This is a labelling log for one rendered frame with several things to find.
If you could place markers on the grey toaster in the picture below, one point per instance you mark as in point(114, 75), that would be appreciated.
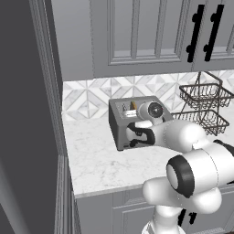
point(117, 128)

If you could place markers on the brown bread slice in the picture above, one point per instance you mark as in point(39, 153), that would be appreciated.
point(133, 105)

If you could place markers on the tall grey cabinet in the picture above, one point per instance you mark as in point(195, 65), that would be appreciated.
point(27, 122)

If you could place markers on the wide grey cupboard door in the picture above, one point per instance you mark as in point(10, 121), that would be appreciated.
point(143, 30)

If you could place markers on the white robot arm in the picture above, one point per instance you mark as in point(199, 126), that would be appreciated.
point(195, 170)

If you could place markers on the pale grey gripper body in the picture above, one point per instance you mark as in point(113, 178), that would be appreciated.
point(130, 114)

